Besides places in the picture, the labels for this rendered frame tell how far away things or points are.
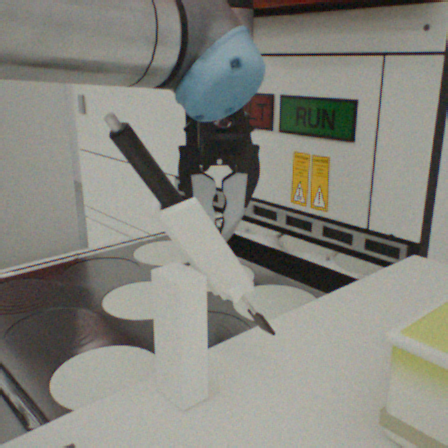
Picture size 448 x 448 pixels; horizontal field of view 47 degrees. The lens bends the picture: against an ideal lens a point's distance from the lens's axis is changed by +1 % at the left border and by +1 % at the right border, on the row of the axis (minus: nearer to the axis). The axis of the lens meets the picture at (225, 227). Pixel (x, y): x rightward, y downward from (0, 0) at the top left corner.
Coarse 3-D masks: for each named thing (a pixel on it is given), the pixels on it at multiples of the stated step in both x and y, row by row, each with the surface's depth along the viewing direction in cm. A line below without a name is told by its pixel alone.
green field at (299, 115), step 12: (288, 108) 66; (300, 108) 64; (312, 108) 63; (324, 108) 61; (336, 108) 60; (348, 108) 59; (288, 120) 66; (300, 120) 64; (312, 120) 63; (324, 120) 62; (336, 120) 60; (348, 120) 59; (312, 132) 63; (324, 132) 62; (336, 132) 61; (348, 132) 59
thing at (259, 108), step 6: (252, 102) 70; (258, 102) 69; (264, 102) 68; (270, 102) 68; (246, 108) 71; (252, 108) 70; (258, 108) 70; (264, 108) 69; (270, 108) 68; (252, 114) 71; (258, 114) 70; (264, 114) 69; (252, 120) 71; (258, 120) 70; (264, 120) 69; (258, 126) 70; (264, 126) 69
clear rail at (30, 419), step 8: (0, 368) 47; (0, 376) 45; (0, 384) 44; (8, 384) 44; (0, 392) 44; (8, 392) 43; (16, 392) 43; (8, 400) 43; (16, 400) 42; (24, 400) 42; (16, 408) 42; (32, 408) 41; (16, 416) 41; (24, 416) 41; (32, 416) 40; (40, 416) 41; (24, 424) 40; (32, 424) 40; (40, 424) 39
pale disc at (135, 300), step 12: (120, 288) 63; (132, 288) 63; (144, 288) 63; (108, 300) 60; (120, 300) 60; (132, 300) 60; (144, 300) 60; (108, 312) 57; (120, 312) 57; (132, 312) 57; (144, 312) 57
